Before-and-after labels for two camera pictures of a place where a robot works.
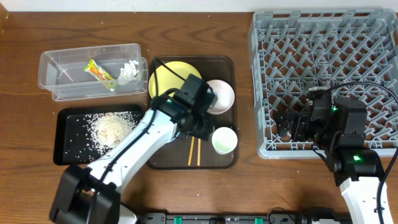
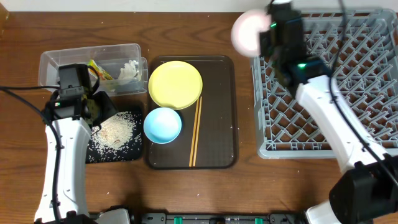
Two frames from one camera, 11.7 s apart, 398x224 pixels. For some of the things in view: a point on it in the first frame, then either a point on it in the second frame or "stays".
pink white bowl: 225,96 → 245,30
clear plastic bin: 94,72 stays
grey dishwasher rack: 352,52 stays
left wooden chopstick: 193,139 stays
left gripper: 208,132 → 109,109
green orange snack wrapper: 97,71 stays
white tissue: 129,71 stays
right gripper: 300,126 → 265,42
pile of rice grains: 102,129 stays
